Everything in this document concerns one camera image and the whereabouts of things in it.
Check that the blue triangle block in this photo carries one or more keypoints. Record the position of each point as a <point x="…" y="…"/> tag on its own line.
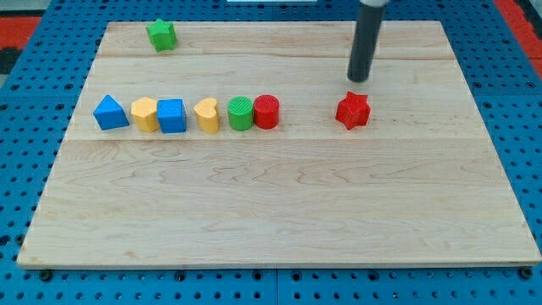
<point x="109" y="114"/>

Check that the yellow heart block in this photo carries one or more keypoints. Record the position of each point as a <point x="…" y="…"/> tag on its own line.
<point x="207" y="115"/>

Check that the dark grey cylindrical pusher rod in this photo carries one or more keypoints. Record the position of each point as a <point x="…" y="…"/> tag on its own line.
<point x="366" y="34"/>

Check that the green star block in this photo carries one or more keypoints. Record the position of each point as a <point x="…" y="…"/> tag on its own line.
<point x="161" y="35"/>

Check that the red cylinder block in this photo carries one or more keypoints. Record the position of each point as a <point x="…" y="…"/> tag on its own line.
<point x="266" y="111"/>

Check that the light wooden board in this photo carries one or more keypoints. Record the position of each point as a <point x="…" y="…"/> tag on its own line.
<point x="419" y="186"/>

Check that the red star block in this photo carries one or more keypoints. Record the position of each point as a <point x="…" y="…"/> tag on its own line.
<point x="353" y="110"/>

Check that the yellow pentagon block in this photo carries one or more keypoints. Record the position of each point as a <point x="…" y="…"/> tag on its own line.
<point x="144" y="113"/>

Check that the green cylinder block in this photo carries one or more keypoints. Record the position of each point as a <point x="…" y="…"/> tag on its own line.
<point x="240" y="113"/>

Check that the blue cube block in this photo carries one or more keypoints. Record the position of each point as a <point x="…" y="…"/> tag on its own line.
<point x="171" y="115"/>

